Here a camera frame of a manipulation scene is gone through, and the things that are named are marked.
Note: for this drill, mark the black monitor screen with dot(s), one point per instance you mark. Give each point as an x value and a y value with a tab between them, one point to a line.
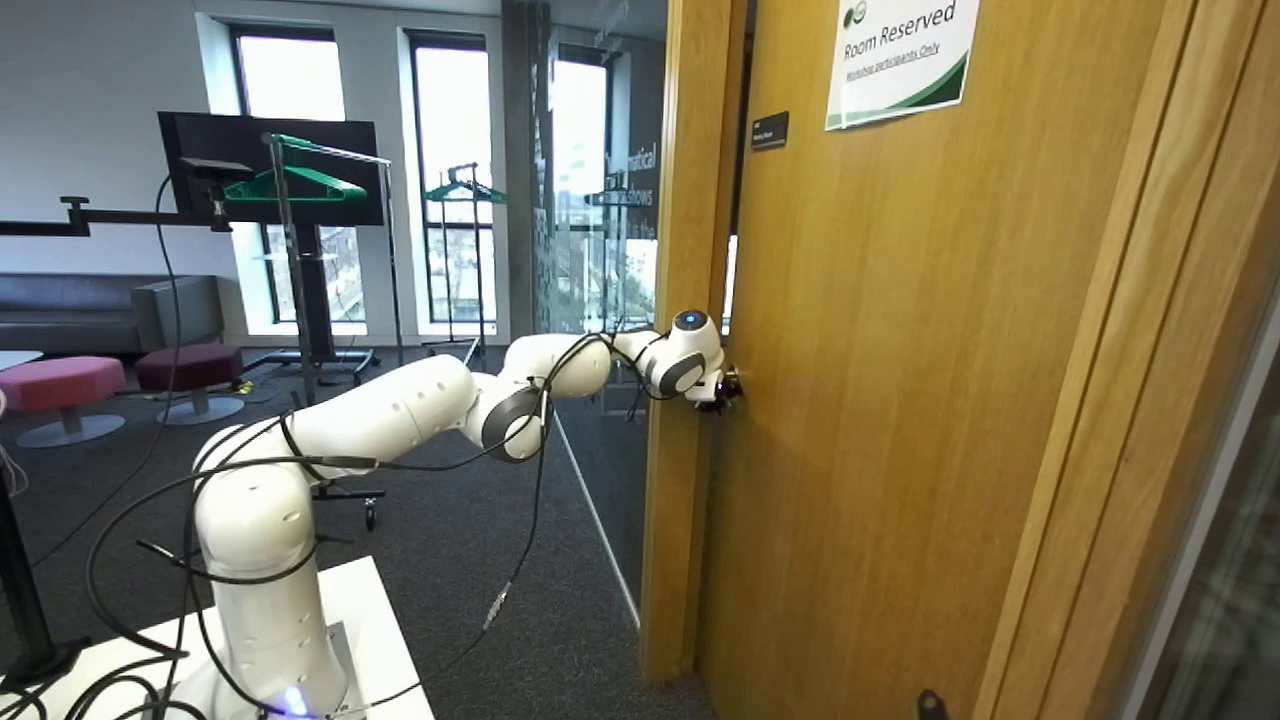
202	153

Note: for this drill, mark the green hanger on pole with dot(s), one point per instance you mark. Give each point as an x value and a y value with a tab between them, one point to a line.
297	186

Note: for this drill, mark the grey sofa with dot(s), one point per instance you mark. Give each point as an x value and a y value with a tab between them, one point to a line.
81	314

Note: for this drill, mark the green clothes rack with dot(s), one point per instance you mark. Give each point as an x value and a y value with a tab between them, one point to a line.
464	188

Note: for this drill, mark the white robot base table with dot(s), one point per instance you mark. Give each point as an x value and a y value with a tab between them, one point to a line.
384	664

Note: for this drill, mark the white green room reserved sign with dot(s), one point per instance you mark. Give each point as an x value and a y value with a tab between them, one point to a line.
907	60

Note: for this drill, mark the black door name plate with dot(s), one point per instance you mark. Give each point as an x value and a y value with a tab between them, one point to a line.
769	128

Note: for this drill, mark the dark red round stool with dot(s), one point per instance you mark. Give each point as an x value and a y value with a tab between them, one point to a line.
188	371

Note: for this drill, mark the glass wall with lettering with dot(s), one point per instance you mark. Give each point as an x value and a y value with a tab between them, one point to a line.
621	225

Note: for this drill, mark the tall window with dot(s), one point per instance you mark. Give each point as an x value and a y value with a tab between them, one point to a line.
291	74
582	132
453	106

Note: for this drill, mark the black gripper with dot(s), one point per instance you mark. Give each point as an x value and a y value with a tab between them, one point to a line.
722	389

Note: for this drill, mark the black monitor stand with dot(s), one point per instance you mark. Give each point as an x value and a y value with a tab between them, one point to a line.
314	294

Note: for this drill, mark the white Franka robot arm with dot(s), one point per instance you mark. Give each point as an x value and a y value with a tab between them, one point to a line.
384	405

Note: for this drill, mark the glass side panel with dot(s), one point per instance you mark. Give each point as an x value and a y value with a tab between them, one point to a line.
1225	575

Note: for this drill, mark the pink round stool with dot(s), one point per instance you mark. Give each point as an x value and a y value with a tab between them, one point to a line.
60	385

